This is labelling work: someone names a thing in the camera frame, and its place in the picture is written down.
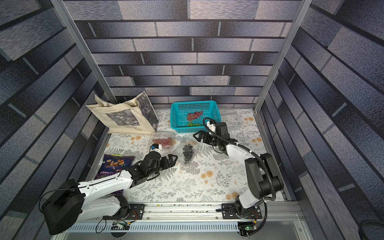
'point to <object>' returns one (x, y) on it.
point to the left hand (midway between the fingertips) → (174, 159)
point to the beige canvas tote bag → (136, 116)
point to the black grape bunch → (188, 151)
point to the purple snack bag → (111, 164)
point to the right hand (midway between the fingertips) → (197, 136)
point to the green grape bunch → (191, 124)
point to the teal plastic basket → (187, 117)
